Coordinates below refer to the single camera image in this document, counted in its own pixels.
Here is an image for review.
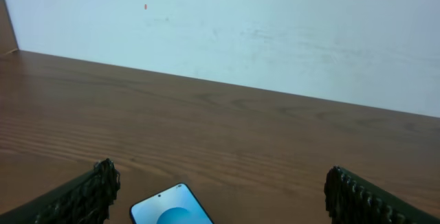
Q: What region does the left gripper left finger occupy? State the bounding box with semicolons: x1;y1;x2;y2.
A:
1;159;120;224

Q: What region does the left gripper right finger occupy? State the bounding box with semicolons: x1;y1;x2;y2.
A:
324;166;439;224

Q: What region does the blue Galaxy smartphone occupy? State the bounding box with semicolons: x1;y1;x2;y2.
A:
130;183;214;224

